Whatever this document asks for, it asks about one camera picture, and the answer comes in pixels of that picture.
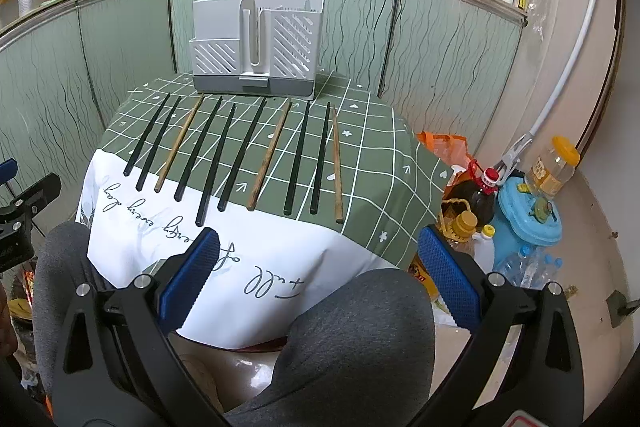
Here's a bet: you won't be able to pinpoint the black chopstick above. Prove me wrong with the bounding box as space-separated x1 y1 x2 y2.
283 102 311 216
174 96 224 202
195 103 236 227
309 102 331 215
217 98 267 211
136 95 182 192
122 94 169 176

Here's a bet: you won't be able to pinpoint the light wooden chopstick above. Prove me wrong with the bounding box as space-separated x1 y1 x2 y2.
154 93 205 193

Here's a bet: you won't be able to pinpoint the dark wooden chopstick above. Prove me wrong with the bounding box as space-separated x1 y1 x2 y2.
331 106 344 225

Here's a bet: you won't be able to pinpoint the brown wooden chopstick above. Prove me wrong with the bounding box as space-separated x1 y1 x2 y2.
246 100 292 211

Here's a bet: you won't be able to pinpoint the yellow cap oil bottle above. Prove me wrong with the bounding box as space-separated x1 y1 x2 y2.
437 198 478 257

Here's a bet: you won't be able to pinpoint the blue plastic container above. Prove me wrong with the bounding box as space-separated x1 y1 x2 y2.
490 176 563 268

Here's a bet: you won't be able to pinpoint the red cap sauce bottle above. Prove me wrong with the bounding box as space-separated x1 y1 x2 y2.
442 161 499 229

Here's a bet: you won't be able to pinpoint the grey trousered legs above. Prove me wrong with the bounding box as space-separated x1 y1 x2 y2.
34 222 435 426

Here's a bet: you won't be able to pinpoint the orange shopping bag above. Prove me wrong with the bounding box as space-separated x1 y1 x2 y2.
416 131 473 168

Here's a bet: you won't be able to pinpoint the yellow lid glass jar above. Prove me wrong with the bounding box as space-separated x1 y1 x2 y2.
525 135 582 200

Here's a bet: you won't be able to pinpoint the green checked tablecloth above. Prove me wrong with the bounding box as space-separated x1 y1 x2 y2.
76 72 451 350

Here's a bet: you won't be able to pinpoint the white plastic utensil holder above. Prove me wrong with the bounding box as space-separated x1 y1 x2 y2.
189 0 324 98

